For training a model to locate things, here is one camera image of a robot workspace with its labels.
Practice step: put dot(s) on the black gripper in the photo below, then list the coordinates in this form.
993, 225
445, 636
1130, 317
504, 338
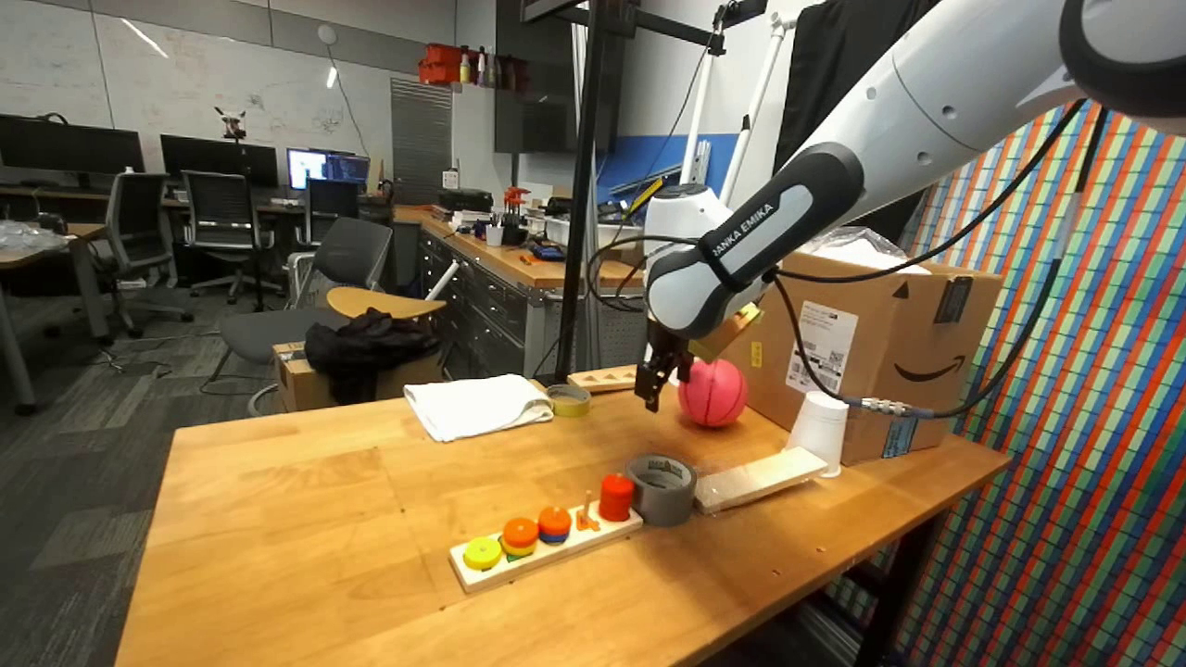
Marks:
667, 344

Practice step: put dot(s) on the pink mini basketball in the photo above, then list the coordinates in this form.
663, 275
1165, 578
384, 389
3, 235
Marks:
712, 393

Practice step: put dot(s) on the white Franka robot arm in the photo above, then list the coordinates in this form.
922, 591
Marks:
939, 111

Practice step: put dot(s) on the long wooden board with holes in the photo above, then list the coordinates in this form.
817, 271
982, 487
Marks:
607, 380

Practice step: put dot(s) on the red stacking cylinder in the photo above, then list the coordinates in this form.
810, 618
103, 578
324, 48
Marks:
615, 498

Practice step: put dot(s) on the white foam board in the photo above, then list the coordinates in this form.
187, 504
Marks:
762, 478

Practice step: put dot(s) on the white shipping label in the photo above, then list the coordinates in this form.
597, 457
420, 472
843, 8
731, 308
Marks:
825, 349

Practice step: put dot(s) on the folded white towel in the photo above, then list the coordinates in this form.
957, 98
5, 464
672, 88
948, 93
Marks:
478, 405

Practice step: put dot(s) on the wooden top workbench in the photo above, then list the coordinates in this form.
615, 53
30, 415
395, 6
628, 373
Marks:
494, 289

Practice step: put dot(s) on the black vertical pole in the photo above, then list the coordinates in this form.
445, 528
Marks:
583, 187

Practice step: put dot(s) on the blue sticker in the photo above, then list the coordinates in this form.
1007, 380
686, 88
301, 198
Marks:
903, 434

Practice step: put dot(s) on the large cardboard shipping box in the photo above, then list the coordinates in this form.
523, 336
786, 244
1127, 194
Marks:
913, 319

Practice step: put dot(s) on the black bag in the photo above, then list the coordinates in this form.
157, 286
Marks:
372, 352

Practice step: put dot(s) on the round wooden stool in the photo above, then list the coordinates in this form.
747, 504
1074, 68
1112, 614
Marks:
374, 303

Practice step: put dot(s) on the grey office chair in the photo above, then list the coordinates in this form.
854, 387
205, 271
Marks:
340, 263

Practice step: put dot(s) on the brown cardboard box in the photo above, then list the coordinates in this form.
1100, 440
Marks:
289, 376

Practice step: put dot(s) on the lit computer monitor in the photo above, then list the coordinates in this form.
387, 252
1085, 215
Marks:
324, 168

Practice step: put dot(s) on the multicolour striped curtain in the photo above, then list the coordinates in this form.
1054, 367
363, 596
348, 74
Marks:
1076, 494

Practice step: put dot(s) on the black office chair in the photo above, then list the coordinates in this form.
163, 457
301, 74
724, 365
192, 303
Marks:
136, 244
225, 229

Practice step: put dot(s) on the black computer monitor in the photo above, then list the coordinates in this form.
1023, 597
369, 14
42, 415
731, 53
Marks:
217, 156
69, 150

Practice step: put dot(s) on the grey duct tape roll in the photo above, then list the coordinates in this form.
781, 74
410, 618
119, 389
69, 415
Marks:
662, 489

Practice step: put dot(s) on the black table frame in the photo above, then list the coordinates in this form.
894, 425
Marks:
894, 578

